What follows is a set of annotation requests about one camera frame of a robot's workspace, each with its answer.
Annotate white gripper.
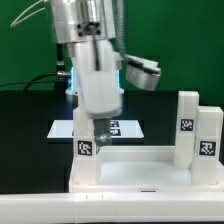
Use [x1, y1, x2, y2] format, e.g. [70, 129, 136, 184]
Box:
[72, 40, 122, 146]

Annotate white desk top tray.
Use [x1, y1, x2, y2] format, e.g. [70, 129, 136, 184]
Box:
[69, 146, 224, 193]

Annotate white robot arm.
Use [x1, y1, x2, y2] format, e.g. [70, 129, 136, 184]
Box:
[50, 0, 161, 146]

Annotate fiducial marker sheet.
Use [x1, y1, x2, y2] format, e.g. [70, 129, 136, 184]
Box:
[47, 120, 144, 139]

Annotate white front rail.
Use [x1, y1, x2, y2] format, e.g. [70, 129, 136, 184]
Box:
[0, 192, 224, 224]

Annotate black cable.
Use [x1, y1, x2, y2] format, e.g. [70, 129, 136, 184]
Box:
[0, 72, 59, 91]

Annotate white cables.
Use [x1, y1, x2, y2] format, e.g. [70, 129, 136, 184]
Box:
[9, 0, 50, 30]

